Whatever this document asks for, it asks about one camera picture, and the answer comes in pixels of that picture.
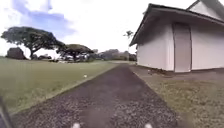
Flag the dark gravel path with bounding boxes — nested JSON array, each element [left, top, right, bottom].
[[9, 63, 183, 128]]

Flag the dark building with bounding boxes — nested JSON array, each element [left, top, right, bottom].
[[5, 47, 28, 61]]

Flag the dry grass strip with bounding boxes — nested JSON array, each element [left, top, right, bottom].
[[129, 64, 224, 128]]

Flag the palm tree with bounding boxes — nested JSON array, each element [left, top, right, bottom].
[[123, 29, 135, 62]]

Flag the low spreading tree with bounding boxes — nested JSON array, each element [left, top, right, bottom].
[[55, 43, 96, 63]]

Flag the large spreading tree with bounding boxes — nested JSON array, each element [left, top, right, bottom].
[[0, 26, 65, 60]]

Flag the robot's own part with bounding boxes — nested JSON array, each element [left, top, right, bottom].
[[71, 122, 82, 128], [143, 122, 154, 128]]

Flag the distant row of trees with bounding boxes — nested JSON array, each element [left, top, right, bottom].
[[93, 48, 138, 62]]

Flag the green grass field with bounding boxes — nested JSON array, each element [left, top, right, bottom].
[[0, 56, 122, 115]]

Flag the white building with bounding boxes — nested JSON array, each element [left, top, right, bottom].
[[129, 0, 224, 73]]

